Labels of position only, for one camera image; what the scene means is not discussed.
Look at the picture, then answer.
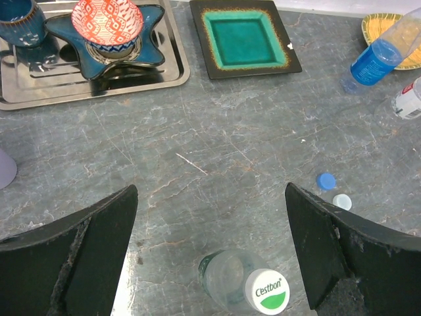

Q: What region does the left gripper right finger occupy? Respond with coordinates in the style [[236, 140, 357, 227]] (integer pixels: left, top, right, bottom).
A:
[[285, 182, 420, 315]]

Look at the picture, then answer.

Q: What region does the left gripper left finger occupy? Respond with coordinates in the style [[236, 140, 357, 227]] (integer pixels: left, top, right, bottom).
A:
[[1, 184, 138, 315]]

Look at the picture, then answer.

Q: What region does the blue bottle cap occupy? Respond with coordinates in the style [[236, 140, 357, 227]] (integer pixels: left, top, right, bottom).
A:
[[316, 172, 336, 191]]

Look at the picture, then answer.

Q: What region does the white green Cestbon cap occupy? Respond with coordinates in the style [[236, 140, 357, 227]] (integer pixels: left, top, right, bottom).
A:
[[244, 269, 291, 315]]

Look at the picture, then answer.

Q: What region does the green label plastic bottle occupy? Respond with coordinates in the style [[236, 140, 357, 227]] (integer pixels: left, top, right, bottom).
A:
[[198, 250, 273, 315]]

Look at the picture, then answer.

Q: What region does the white cap clear bottle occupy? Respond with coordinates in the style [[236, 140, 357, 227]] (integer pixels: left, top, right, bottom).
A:
[[374, 77, 420, 129]]

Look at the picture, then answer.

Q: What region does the blue label plastic bottle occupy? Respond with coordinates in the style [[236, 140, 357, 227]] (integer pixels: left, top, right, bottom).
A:
[[340, 8, 420, 95]]

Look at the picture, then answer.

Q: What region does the purple plastic cup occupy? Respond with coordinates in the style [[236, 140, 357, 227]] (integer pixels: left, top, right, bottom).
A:
[[0, 149, 17, 190]]

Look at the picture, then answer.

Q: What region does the metal tray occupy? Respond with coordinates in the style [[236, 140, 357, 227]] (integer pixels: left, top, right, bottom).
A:
[[1, 1, 190, 111]]

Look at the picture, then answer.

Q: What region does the blue star shaped dish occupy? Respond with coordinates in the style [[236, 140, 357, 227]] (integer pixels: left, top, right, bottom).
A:
[[43, 2, 165, 80]]

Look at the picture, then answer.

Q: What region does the yellow bamboo pattern plate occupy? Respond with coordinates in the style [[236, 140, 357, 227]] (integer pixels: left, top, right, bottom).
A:
[[360, 13, 421, 71]]

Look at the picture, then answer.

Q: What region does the red patterned bowl on tray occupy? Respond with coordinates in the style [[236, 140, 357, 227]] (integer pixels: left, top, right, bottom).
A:
[[71, 0, 143, 53]]

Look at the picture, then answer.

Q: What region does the dark blue mug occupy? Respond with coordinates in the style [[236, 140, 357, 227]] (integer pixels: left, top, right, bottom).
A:
[[1, 0, 47, 47]]

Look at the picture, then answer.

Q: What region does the green square plate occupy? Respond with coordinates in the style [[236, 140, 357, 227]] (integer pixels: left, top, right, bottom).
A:
[[189, 1, 302, 79]]

